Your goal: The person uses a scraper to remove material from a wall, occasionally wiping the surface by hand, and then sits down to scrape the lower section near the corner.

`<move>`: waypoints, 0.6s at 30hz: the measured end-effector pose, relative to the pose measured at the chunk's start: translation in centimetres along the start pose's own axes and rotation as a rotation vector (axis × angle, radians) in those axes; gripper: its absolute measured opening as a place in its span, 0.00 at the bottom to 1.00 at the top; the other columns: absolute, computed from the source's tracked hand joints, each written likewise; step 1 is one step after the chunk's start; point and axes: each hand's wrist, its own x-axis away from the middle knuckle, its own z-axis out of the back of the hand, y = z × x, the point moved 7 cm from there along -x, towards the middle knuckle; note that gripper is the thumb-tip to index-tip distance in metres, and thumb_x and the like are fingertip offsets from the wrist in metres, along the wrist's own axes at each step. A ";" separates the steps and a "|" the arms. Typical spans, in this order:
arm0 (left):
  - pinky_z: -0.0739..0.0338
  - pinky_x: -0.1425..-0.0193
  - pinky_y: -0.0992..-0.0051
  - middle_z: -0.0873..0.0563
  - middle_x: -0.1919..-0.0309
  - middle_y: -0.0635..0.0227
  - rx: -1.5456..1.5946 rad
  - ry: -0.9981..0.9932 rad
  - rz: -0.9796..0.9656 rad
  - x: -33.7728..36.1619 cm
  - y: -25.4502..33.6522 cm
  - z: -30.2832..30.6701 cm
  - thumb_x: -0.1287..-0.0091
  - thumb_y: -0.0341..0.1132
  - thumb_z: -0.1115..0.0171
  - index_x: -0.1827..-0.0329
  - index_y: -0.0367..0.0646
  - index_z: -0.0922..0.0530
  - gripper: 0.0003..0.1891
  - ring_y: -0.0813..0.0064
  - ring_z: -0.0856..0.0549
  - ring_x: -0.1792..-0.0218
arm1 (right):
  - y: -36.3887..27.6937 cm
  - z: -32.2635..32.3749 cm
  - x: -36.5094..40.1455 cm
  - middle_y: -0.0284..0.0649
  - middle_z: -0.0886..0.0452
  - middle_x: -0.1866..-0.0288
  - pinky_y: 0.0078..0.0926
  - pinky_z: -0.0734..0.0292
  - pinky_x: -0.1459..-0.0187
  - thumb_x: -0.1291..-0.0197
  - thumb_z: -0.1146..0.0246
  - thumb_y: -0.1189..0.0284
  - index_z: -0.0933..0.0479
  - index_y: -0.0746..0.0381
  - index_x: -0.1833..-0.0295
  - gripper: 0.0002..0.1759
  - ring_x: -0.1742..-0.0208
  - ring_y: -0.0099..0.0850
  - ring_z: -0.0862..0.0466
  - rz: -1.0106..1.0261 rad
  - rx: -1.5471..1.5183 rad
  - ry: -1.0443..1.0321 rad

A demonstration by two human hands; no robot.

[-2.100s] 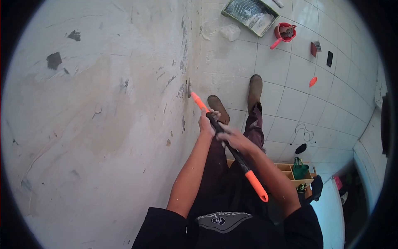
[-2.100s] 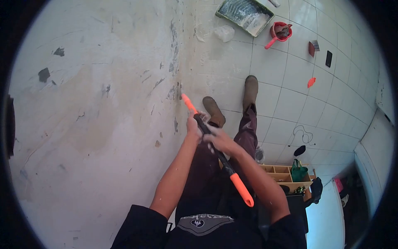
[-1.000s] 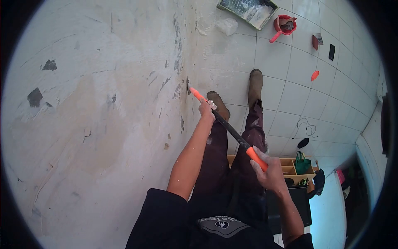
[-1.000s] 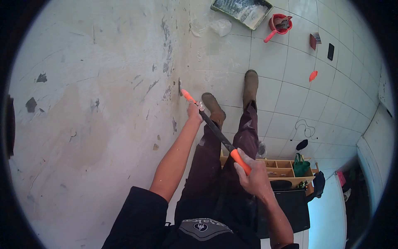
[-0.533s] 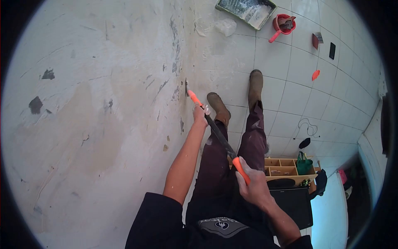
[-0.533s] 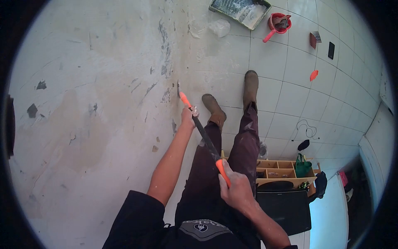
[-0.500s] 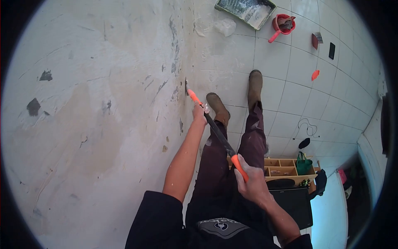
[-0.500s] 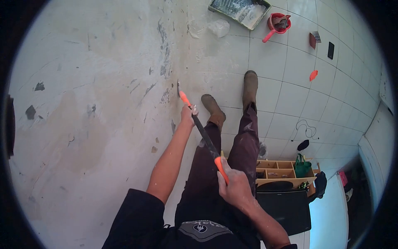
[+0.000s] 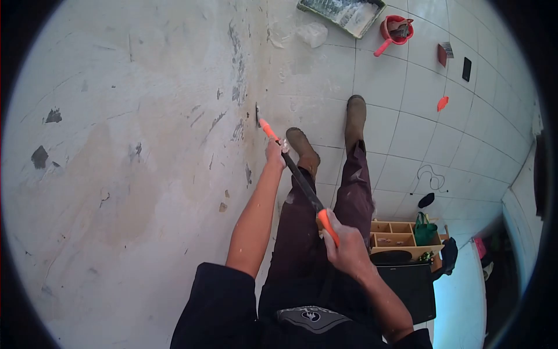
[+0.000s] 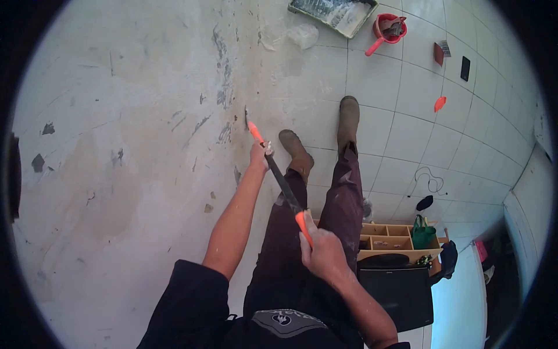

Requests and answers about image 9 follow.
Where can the person's legs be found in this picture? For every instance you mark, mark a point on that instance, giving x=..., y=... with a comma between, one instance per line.
x=301, y=244

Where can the clear plastic bag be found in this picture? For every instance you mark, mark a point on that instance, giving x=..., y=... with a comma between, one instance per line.
x=313, y=34

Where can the person's right thumb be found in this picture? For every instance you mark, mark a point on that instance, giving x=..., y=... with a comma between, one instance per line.
x=331, y=219

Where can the small black cloth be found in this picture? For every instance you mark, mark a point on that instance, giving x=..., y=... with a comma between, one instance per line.
x=426, y=200

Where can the person's right fingers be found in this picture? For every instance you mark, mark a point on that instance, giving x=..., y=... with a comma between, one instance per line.
x=328, y=243

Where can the black flat case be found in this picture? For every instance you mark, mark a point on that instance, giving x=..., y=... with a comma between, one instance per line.
x=407, y=288

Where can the green bag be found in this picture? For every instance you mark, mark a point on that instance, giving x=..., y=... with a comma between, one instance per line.
x=424, y=233

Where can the wooden compartment box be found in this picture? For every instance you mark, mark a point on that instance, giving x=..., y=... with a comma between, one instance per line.
x=392, y=240

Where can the black phone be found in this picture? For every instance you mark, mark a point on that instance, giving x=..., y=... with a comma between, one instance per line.
x=467, y=69

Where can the small orange plastic piece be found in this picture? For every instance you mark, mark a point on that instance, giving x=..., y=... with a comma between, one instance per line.
x=442, y=104

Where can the dark hanging cloth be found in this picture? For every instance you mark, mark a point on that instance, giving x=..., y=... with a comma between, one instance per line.
x=449, y=255

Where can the person's right hand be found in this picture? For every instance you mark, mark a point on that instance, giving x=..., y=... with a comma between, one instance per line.
x=351, y=248

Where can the person's left hand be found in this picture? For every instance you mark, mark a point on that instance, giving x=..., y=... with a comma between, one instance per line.
x=274, y=152

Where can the person's left fingers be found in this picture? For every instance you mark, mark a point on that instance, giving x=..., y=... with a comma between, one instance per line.
x=283, y=147

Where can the green paint tray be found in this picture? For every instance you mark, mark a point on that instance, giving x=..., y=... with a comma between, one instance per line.
x=344, y=15

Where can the person's body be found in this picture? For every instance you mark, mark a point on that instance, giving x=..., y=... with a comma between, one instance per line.
x=222, y=314

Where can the red plastic scoop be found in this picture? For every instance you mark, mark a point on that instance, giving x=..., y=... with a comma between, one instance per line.
x=394, y=32

